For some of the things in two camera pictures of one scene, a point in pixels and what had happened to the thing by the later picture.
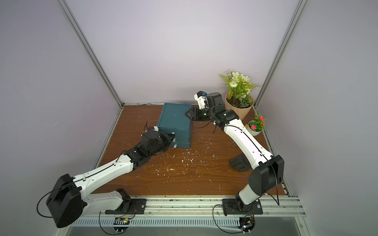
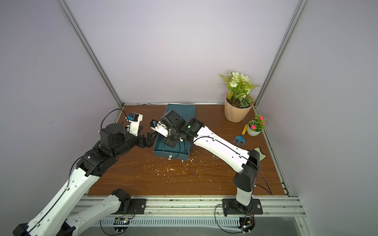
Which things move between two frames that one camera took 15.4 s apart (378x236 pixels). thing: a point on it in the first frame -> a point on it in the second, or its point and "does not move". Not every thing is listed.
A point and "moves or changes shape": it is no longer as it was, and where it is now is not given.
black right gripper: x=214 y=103 -> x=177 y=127
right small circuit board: x=246 y=224 does not move
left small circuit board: x=121 y=224 does not move
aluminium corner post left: x=91 y=52 does not move
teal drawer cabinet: x=173 y=119 moves or changes shape
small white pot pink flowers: x=255 y=127 does not move
